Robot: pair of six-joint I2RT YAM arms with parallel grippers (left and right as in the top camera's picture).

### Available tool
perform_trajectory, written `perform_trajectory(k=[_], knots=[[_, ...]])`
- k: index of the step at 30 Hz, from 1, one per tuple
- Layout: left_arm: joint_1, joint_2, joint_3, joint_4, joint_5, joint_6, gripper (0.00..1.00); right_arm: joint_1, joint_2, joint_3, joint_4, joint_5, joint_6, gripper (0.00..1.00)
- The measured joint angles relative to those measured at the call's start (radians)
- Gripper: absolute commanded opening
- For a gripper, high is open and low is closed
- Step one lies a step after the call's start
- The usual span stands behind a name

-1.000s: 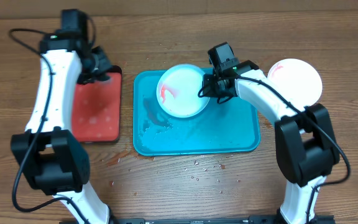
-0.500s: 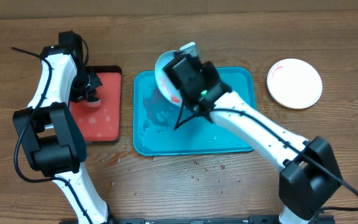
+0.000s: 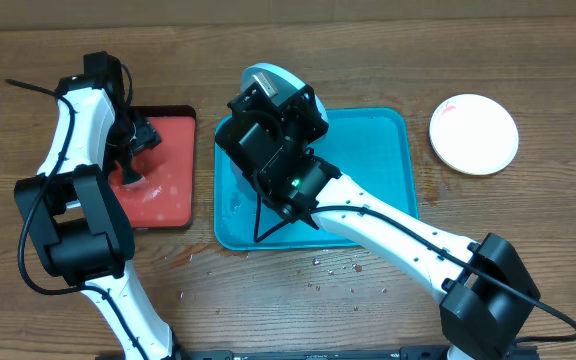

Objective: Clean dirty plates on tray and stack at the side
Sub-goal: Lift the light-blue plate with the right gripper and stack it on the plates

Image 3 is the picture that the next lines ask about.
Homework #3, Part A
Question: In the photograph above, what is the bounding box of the dark green sponge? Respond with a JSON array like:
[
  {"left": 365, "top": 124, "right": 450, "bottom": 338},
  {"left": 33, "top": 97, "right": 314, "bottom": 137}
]
[{"left": 119, "top": 158, "right": 143, "bottom": 186}]

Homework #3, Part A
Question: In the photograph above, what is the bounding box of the light blue plate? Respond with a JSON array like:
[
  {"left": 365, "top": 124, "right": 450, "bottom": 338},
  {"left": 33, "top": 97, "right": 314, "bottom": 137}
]
[{"left": 228, "top": 62, "right": 329, "bottom": 142}]

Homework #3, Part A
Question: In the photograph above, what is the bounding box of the white plate with red stain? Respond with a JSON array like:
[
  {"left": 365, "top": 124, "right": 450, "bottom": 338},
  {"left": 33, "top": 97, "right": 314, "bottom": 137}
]
[{"left": 428, "top": 94, "right": 520, "bottom": 176}]

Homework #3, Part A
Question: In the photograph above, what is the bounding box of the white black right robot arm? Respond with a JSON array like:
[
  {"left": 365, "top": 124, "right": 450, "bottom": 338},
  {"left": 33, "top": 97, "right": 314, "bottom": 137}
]
[{"left": 215, "top": 83, "right": 540, "bottom": 359}]

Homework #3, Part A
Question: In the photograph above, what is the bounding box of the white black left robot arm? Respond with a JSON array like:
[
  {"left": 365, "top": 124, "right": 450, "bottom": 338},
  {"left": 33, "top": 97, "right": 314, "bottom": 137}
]
[{"left": 14, "top": 75, "right": 187, "bottom": 359}]

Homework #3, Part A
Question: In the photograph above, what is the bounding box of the red tray with dark rim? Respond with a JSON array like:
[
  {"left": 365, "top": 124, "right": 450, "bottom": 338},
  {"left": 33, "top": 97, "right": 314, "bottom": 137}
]
[{"left": 108, "top": 105, "right": 197, "bottom": 229}]

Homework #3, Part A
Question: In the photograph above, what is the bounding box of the teal plastic tray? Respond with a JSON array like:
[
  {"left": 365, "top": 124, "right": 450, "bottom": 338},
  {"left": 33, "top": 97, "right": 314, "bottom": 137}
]
[{"left": 214, "top": 108, "right": 419, "bottom": 251}]

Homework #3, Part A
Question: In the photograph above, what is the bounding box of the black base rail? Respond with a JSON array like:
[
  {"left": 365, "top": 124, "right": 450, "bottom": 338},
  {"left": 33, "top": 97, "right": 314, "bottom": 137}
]
[{"left": 189, "top": 345, "right": 463, "bottom": 360}]

